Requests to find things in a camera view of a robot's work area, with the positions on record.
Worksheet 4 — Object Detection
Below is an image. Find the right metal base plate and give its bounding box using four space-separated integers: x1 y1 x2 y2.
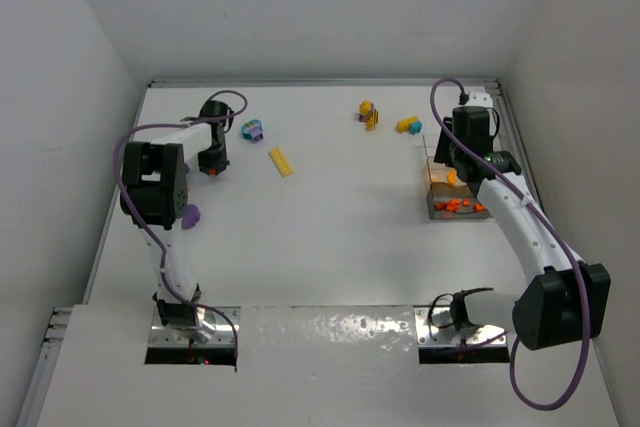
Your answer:
414 305 508 349

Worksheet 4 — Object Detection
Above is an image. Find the grey clear plastic container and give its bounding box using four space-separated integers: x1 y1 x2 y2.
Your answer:
426 183 490 221

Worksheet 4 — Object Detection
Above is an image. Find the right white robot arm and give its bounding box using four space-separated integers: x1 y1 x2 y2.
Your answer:
435 106 611 350

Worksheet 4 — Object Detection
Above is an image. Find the metal base plate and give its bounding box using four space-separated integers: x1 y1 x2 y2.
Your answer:
147 309 235 348
414 305 508 349

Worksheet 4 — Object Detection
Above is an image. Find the teal and purple lego cluster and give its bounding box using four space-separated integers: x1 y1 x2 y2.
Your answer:
241 119 264 143

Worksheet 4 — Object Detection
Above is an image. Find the orange lego brick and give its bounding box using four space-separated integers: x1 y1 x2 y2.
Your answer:
446 199 462 212

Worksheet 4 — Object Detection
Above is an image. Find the purple round lego block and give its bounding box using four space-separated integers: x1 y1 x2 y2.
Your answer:
181 204 201 230

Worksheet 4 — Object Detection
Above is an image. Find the amber tinted plastic container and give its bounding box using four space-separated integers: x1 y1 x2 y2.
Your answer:
423 158 471 197

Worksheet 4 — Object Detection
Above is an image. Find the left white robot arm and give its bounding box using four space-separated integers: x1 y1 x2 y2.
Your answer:
120 99 234 334

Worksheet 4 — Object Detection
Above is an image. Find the yellow and teal lego block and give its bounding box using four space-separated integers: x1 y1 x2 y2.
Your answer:
396 116 423 135

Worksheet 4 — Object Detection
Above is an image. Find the yellow flat lego plate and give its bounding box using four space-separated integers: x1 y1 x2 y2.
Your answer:
268 148 294 177

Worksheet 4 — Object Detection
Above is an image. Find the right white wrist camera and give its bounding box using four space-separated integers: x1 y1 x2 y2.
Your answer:
459 91 493 108

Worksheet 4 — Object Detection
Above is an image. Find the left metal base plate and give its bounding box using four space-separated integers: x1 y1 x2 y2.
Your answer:
147 309 235 348

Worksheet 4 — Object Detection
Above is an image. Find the yellow purple striped lego figure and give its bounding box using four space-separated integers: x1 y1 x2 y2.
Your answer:
357 100 379 131

